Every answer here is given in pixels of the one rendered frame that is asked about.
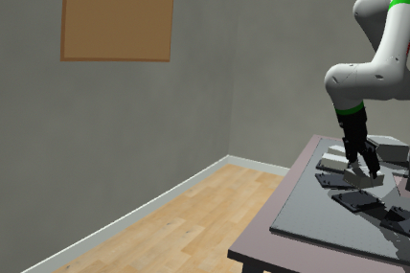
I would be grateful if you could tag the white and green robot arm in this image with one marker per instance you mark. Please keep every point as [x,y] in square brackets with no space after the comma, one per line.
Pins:
[383,78]

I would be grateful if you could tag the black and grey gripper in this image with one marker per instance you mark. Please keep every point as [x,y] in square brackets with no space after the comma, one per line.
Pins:
[359,136]

